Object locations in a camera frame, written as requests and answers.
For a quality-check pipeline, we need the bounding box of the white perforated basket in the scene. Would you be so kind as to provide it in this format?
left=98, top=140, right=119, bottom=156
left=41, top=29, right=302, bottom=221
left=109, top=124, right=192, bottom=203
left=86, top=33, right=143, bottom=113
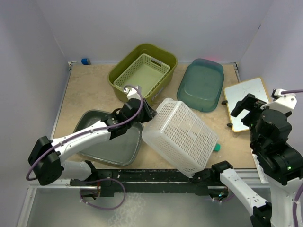
left=142, top=98, right=219, bottom=178

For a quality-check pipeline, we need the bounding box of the pale green perforated basket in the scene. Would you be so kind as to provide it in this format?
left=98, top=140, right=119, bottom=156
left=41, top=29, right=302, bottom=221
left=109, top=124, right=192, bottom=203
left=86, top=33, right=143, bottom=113
left=113, top=53, right=170, bottom=98

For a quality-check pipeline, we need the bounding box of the dark grey tub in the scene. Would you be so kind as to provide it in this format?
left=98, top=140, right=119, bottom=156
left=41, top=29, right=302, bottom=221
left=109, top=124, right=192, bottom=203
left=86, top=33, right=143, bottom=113
left=74, top=110, right=143, bottom=166

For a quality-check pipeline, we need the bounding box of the teal translucent tub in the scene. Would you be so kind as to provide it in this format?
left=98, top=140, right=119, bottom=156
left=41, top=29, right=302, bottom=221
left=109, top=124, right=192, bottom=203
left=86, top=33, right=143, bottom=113
left=177, top=59, right=224, bottom=113

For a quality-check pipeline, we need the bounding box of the olive green tub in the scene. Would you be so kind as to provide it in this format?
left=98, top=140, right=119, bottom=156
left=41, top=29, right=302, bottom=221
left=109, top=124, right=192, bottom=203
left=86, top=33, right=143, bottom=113
left=107, top=43, right=178, bottom=105

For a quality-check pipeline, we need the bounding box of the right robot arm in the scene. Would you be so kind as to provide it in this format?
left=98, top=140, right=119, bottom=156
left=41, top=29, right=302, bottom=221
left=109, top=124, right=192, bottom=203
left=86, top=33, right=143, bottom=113
left=191, top=90, right=303, bottom=227

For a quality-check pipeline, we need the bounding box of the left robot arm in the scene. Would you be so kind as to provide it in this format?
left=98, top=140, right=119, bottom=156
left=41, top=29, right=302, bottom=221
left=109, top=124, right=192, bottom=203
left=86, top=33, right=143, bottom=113
left=26, top=98, right=157, bottom=186

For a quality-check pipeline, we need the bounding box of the small whiteboard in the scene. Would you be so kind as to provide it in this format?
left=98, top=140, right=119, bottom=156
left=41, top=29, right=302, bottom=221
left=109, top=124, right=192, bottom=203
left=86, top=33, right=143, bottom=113
left=221, top=77, right=269, bottom=133

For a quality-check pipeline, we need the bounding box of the green eraser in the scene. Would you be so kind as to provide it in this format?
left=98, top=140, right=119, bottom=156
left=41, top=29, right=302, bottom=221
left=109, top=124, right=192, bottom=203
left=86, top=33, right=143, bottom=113
left=214, top=143, right=221, bottom=152

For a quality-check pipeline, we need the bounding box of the blue bottle cap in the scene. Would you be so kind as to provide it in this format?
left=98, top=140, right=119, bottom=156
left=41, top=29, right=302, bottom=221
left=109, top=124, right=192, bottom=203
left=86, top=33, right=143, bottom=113
left=81, top=58, right=91, bottom=65

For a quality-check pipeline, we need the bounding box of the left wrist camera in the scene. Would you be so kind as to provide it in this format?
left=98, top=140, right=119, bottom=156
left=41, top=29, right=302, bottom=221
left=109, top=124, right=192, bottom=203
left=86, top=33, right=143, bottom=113
left=123, top=86, right=142, bottom=102

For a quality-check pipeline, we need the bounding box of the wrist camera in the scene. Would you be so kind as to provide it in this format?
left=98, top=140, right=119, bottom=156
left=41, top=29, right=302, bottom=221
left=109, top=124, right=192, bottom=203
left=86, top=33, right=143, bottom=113
left=123, top=86, right=142, bottom=102
left=261, top=89, right=297, bottom=114

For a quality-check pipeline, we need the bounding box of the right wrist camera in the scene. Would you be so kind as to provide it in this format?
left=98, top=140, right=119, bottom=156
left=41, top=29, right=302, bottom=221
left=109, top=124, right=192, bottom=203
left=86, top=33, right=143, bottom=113
left=261, top=89, right=297, bottom=114

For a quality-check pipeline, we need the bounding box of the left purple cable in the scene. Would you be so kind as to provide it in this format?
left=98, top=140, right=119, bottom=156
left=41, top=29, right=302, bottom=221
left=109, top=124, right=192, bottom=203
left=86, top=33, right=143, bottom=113
left=26, top=85, right=144, bottom=181

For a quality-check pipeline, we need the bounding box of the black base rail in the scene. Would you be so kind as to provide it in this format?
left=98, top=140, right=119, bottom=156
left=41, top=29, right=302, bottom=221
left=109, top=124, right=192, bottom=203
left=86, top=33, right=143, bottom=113
left=70, top=169, right=229, bottom=198

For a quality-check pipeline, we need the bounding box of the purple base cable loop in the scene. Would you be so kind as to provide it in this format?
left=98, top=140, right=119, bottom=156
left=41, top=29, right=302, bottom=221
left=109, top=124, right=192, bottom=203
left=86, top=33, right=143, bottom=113
left=79, top=178, right=127, bottom=210

